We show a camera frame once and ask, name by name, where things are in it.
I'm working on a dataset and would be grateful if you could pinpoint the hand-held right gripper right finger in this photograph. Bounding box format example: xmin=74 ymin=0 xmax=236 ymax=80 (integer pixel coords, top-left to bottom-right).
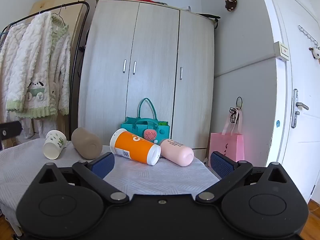
xmin=195 ymin=151 xmax=292 ymax=205

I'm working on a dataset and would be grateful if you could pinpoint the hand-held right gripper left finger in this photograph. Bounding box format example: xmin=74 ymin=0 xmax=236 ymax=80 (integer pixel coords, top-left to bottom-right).
xmin=37 ymin=152 xmax=130 ymax=205

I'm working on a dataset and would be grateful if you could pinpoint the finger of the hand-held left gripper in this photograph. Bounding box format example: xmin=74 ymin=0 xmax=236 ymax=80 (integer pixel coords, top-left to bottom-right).
xmin=0 ymin=121 xmax=23 ymax=141

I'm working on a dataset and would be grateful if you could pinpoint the orange and white cup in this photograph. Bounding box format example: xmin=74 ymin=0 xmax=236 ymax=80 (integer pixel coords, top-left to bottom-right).
xmin=110 ymin=128 xmax=162 ymax=166

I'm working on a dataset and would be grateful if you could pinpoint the brown cup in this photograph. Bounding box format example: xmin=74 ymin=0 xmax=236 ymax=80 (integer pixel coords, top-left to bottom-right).
xmin=71 ymin=127 xmax=102 ymax=160

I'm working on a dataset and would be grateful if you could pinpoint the white cup with green print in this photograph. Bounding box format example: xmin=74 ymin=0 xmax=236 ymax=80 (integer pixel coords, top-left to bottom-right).
xmin=43 ymin=130 xmax=67 ymax=160

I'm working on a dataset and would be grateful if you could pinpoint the pink paper bag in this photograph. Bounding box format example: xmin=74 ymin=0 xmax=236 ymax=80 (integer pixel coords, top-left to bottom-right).
xmin=208 ymin=107 xmax=245 ymax=167

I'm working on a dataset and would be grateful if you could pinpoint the pink bottle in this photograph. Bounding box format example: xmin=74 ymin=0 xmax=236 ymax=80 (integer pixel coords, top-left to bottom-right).
xmin=160 ymin=138 xmax=195 ymax=167

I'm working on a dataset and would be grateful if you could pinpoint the teal tote bag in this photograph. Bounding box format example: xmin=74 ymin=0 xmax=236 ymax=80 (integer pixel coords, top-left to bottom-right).
xmin=120 ymin=98 xmax=171 ymax=146

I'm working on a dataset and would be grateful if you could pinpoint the white fluffy robe green trim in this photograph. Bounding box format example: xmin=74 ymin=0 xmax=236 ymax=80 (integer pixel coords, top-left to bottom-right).
xmin=6 ymin=11 xmax=72 ymax=120

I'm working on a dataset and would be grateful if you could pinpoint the white fluffy garment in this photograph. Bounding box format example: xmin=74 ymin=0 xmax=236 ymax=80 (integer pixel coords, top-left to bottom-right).
xmin=0 ymin=23 xmax=34 ymax=140

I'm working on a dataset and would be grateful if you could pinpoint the light wood wardrobe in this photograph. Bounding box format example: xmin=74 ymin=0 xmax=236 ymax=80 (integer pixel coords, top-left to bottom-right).
xmin=77 ymin=0 xmax=216 ymax=157

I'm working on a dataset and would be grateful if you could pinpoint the white door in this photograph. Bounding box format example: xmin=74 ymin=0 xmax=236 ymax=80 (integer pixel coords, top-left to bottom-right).
xmin=257 ymin=0 xmax=320 ymax=205

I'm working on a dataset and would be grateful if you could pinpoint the black clothes rack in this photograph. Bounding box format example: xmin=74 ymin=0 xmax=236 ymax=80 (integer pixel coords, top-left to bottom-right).
xmin=0 ymin=1 xmax=91 ymax=140

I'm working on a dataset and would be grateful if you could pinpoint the white plush toy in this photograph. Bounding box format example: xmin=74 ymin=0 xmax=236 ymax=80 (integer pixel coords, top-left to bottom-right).
xmin=308 ymin=46 xmax=320 ymax=61

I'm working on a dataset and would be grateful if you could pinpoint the black item on wardrobe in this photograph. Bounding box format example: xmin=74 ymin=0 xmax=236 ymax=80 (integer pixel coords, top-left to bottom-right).
xmin=194 ymin=12 xmax=221 ymax=29

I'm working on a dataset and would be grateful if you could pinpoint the brown plush toy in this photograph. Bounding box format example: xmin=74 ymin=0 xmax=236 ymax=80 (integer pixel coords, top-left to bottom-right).
xmin=224 ymin=0 xmax=238 ymax=12

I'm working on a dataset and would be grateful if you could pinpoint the black cord loop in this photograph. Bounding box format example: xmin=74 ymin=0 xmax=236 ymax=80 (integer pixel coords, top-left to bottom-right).
xmin=228 ymin=96 xmax=243 ymax=124

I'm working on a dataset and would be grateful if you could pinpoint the silver door handle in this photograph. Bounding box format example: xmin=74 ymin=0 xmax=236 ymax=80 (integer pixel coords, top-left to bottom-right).
xmin=291 ymin=89 xmax=309 ymax=129

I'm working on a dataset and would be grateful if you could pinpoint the wire clothes hanger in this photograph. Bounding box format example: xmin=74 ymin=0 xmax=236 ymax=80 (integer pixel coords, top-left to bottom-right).
xmin=39 ymin=3 xmax=70 ymax=27

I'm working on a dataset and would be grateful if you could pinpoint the beige light switch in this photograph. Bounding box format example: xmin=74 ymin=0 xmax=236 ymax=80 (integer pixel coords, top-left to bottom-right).
xmin=273 ymin=41 xmax=291 ymax=61

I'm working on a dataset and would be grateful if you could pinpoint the metal hook rail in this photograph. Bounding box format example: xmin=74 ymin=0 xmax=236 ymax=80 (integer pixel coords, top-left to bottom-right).
xmin=298 ymin=25 xmax=320 ymax=48

